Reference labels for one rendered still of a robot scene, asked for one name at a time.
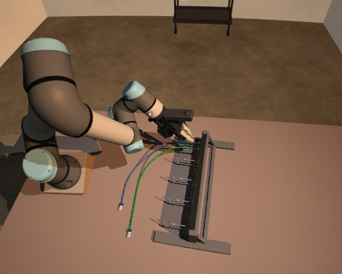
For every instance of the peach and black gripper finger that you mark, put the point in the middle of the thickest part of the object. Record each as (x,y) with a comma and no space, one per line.
(181,136)
(185,128)

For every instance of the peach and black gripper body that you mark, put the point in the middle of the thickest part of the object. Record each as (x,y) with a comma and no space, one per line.
(165,127)

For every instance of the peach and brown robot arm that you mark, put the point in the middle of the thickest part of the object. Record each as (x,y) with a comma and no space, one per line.
(54,105)

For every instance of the dark grey port rack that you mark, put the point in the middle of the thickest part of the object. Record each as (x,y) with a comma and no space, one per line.
(194,240)

